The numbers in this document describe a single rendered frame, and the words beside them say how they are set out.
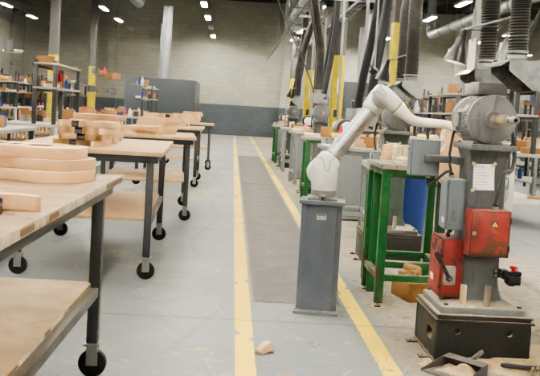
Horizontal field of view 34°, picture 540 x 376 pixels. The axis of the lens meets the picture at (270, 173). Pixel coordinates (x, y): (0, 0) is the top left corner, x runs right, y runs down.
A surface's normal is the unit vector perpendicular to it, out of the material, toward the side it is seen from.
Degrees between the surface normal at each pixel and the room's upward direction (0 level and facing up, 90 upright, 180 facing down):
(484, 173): 90
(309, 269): 90
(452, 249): 90
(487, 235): 90
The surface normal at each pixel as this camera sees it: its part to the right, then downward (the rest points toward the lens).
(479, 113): -0.09, 0.02
